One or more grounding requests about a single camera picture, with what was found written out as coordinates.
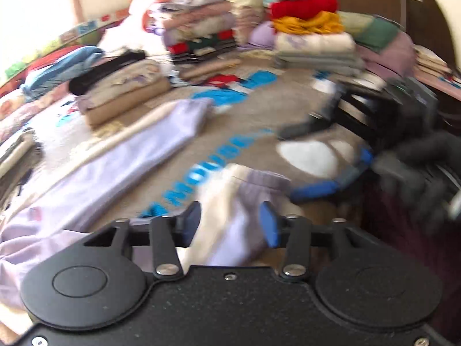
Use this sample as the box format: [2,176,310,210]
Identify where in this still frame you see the blue folded quilt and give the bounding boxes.
[20,46,104,102]

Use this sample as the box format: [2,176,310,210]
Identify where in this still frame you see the tall folded clothes stack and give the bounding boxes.
[145,0,237,70]

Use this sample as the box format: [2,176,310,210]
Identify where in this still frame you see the red folded blanket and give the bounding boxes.
[25,45,82,75]

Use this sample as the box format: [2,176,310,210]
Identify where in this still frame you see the lavender sweatpants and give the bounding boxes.
[1,98,291,309]

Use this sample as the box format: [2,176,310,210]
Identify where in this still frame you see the floral folded blanket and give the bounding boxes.
[76,59,163,114]

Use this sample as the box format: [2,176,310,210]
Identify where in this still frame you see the beige folded blanket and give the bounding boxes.
[83,78,171,127]

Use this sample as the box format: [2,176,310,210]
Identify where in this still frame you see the colourful alphabet headboard mat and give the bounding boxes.
[1,8,128,95]

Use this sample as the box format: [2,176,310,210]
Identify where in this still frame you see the Mickey Mouse fleece blanket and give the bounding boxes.
[0,48,397,336]

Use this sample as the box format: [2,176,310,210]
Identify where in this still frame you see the grey folded clothes stack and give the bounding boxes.
[1,128,43,208]

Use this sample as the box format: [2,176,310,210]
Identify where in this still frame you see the white cream quilt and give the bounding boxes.
[98,15,169,57]

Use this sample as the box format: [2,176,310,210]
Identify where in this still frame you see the black folded garment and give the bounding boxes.
[68,50,146,96]

